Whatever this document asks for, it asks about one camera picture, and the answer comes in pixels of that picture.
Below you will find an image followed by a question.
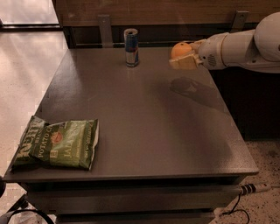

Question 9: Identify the red bull can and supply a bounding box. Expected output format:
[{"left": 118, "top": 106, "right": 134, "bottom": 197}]
[{"left": 124, "top": 28, "right": 139, "bottom": 67}]

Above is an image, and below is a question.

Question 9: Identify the black cable loop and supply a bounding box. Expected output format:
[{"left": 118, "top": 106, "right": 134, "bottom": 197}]
[{"left": 0, "top": 193, "right": 55, "bottom": 224}]

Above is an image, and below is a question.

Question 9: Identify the orange fruit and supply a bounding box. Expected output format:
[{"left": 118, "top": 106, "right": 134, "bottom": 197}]
[{"left": 171, "top": 42, "right": 193, "bottom": 59}]

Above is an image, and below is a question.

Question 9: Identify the grey cabinet drawer unit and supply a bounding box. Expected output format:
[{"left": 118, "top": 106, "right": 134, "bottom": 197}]
[{"left": 17, "top": 176, "right": 249, "bottom": 224}]

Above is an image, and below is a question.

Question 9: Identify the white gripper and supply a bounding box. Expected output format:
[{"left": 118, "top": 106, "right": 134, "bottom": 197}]
[{"left": 169, "top": 32, "right": 228, "bottom": 70}]

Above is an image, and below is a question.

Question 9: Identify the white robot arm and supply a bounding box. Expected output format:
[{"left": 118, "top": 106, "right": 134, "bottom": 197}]
[{"left": 169, "top": 12, "right": 280, "bottom": 74}]

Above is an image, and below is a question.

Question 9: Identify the metal bracket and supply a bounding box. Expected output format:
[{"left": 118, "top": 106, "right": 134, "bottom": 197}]
[
  {"left": 230, "top": 10, "right": 249, "bottom": 32},
  {"left": 98, "top": 14, "right": 114, "bottom": 48}
]

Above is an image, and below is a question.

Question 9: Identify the right metal bracket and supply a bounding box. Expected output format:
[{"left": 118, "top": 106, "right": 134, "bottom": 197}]
[{"left": 230, "top": 10, "right": 249, "bottom": 32}]

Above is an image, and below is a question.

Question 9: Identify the horizontal metal rail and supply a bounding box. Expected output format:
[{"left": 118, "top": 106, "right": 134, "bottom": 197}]
[{"left": 75, "top": 40, "right": 198, "bottom": 48}]

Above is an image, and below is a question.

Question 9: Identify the striped plug with cable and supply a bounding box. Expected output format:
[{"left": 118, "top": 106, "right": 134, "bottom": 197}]
[{"left": 219, "top": 183, "right": 280, "bottom": 224}]

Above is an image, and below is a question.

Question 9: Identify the green potato chips bag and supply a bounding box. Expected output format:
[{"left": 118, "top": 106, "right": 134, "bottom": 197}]
[{"left": 12, "top": 115, "right": 99, "bottom": 170}]

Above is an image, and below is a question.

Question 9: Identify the left metal bracket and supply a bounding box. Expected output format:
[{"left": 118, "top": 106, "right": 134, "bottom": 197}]
[{"left": 98, "top": 14, "right": 114, "bottom": 48}]

